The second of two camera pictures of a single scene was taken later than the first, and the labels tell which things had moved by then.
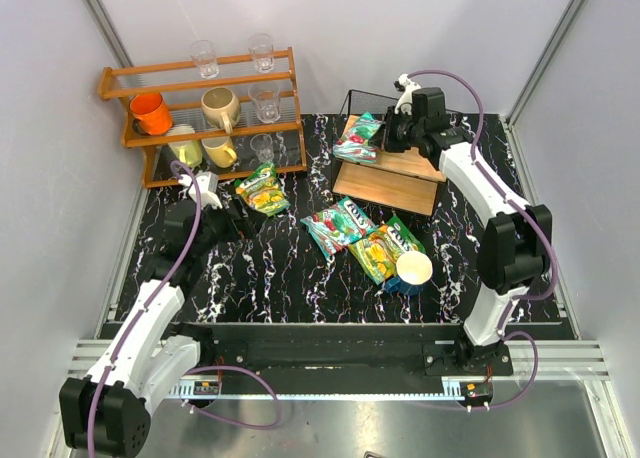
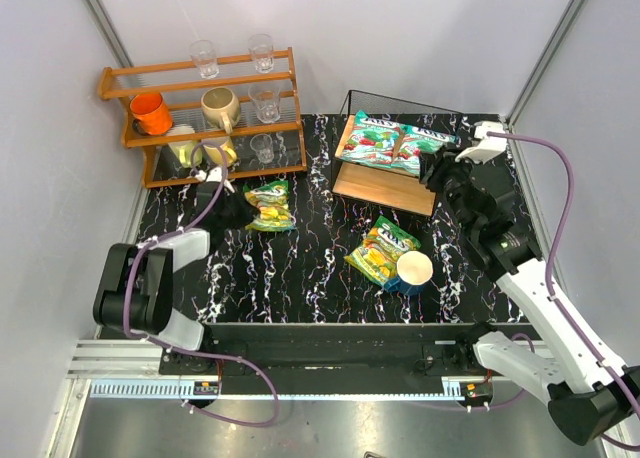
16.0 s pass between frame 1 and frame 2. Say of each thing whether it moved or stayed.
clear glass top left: stayed
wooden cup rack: stayed
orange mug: stayed
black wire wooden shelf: stayed
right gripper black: moved
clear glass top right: stayed
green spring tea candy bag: moved
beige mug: stayed
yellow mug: stayed
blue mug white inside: stayed
